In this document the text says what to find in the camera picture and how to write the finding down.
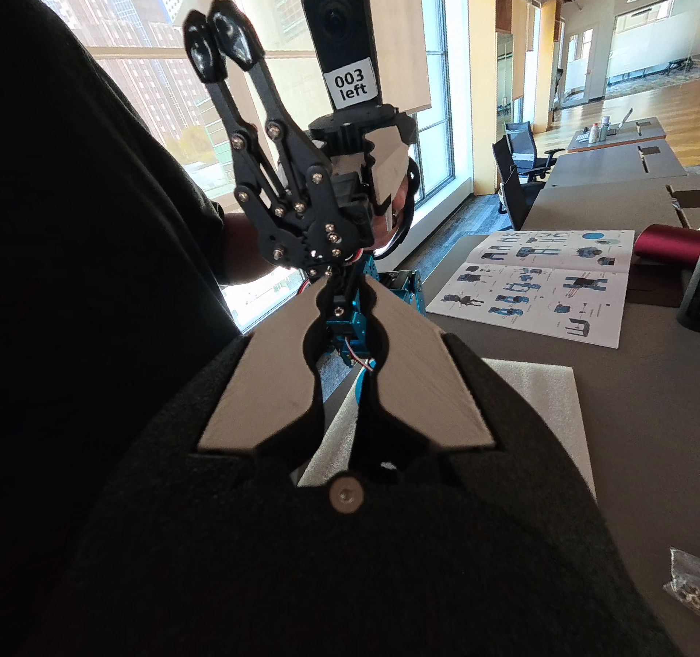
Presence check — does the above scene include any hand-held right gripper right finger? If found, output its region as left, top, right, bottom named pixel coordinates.
left=361, top=275, right=497, bottom=453

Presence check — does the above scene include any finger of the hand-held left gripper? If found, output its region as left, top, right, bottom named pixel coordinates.
left=330, top=155, right=374, bottom=180
left=364, top=126, right=412, bottom=207

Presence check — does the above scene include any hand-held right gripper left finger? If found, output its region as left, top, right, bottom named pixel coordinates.
left=197, top=277, right=331, bottom=455

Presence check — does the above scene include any blue black toy robot arm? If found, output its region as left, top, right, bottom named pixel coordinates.
left=183, top=0, right=430, bottom=411

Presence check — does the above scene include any person's left forearm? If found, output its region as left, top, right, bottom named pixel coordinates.
left=219, top=213, right=277, bottom=287

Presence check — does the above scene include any dark grey desk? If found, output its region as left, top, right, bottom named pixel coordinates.
left=418, top=181, right=700, bottom=657

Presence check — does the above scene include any grey office desk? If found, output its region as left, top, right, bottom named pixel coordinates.
left=568, top=117, right=669, bottom=153
left=547, top=139, right=689, bottom=187

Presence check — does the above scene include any person's left hand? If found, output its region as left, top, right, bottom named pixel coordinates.
left=373, top=174, right=415, bottom=232

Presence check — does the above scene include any large office window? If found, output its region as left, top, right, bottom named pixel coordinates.
left=0, top=0, right=457, bottom=335

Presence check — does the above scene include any pale grey foam sheet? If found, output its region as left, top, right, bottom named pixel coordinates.
left=298, top=359, right=597, bottom=499

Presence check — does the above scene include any black office chair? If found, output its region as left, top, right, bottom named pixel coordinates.
left=491, top=140, right=548, bottom=232
left=504, top=121, right=565, bottom=183

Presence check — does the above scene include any illustrated instruction booklet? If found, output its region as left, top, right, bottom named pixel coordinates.
left=425, top=229, right=636, bottom=349

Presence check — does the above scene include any red screwdriver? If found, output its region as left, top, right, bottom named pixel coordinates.
left=633, top=224, right=700, bottom=268

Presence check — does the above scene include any group of clear screw bags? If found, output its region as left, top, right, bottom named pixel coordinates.
left=663, top=546, right=700, bottom=615

